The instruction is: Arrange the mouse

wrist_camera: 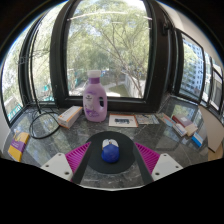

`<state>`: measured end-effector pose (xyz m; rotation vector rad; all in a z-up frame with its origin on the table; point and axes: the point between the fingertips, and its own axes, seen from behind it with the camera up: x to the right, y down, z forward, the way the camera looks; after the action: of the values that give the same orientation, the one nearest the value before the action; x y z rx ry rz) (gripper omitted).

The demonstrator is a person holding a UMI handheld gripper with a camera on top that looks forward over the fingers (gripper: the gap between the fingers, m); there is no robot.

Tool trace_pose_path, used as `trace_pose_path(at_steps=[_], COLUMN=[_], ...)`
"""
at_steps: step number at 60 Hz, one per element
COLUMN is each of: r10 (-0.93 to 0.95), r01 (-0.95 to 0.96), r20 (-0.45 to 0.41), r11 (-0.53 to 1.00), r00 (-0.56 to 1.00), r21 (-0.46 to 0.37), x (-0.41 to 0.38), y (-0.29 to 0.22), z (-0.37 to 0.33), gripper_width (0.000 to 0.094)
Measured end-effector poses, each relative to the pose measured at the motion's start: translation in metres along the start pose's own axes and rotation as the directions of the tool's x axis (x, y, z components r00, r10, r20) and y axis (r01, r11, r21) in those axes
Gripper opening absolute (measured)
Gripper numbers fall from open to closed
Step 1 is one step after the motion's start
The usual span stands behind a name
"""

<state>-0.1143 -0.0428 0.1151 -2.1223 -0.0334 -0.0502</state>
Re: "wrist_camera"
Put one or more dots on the purple detergent bottle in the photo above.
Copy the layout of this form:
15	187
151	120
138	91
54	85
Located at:
95	103

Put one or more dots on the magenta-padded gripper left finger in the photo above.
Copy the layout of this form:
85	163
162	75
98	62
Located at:
77	156

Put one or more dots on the round black mouse pad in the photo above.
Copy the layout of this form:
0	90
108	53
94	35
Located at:
96	160

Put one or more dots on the white card with dark picture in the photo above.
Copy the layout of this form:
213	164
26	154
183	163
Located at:
122	120

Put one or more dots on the blue book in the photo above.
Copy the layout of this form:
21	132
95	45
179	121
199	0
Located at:
197	139

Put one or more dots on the teal-edged thin booklet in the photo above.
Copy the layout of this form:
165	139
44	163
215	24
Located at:
165	119

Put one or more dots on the red book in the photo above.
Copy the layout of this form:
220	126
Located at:
181	120

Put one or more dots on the white and tan book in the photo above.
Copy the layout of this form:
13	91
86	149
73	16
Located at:
190	130

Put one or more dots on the blue and white computer mouse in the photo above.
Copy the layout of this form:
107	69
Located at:
110	154

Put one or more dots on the pale printed leaflet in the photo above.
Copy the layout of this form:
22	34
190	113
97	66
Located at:
147	119

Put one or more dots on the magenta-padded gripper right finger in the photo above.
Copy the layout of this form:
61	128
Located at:
147	156

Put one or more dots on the orange and white carton box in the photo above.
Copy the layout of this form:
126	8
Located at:
69	117

